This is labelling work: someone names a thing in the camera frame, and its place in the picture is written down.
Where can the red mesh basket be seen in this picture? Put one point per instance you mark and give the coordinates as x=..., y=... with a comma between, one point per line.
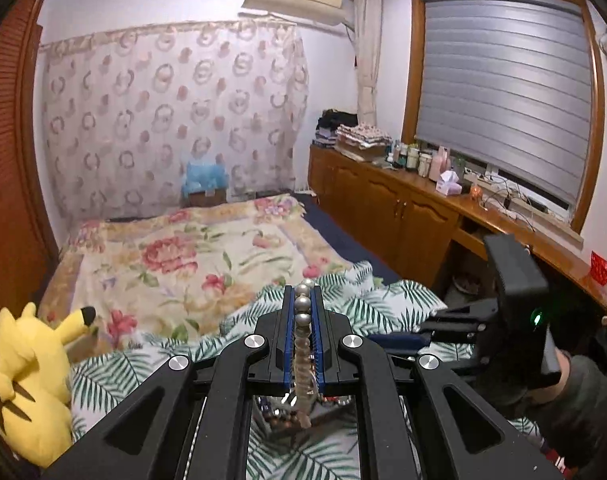
x=603, y=269

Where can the row of cosmetic bottles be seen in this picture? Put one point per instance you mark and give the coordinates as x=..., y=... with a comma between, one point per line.
x=423, y=160

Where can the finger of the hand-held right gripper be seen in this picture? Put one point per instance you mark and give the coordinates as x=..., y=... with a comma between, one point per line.
x=433, y=345
x=453, y=320

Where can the long wooden cabinet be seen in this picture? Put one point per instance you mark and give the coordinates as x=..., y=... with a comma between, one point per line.
x=383, y=210

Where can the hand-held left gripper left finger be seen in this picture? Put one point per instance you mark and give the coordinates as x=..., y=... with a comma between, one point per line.
x=287, y=345

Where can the dark blue mattress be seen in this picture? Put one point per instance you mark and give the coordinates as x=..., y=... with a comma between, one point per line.
x=343, y=240

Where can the yellow plush toy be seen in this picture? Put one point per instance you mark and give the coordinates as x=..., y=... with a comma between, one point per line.
x=30, y=385

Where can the floral blanket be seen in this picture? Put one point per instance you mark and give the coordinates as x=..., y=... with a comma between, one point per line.
x=183, y=260

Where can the wooden window frame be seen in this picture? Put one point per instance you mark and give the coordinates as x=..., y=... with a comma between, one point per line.
x=409, y=85

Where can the brown cardboard box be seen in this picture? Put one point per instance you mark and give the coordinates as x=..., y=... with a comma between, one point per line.
x=207, y=198

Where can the wooden louvred wardrobe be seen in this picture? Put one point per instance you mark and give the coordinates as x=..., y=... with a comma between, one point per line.
x=8, y=160

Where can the stack of patterned cloths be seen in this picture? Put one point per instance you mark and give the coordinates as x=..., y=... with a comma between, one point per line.
x=363, y=140

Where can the stack of dark clothes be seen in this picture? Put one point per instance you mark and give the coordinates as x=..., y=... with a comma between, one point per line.
x=333, y=125

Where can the pink tissue box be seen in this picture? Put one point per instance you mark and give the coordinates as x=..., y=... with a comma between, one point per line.
x=449, y=184

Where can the leaf-print tablecloth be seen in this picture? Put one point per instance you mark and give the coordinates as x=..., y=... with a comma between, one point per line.
x=413, y=300

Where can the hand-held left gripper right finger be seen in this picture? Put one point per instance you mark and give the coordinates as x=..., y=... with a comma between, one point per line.
x=317, y=350

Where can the grey window blind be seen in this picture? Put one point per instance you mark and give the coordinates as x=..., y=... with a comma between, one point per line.
x=503, y=95

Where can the blue plush toy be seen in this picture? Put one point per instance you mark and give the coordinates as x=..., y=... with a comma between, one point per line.
x=206, y=177

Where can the orange figurine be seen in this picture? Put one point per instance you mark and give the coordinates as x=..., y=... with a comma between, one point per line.
x=476, y=192

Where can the person's right forearm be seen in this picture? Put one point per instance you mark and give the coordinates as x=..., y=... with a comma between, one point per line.
x=583, y=400

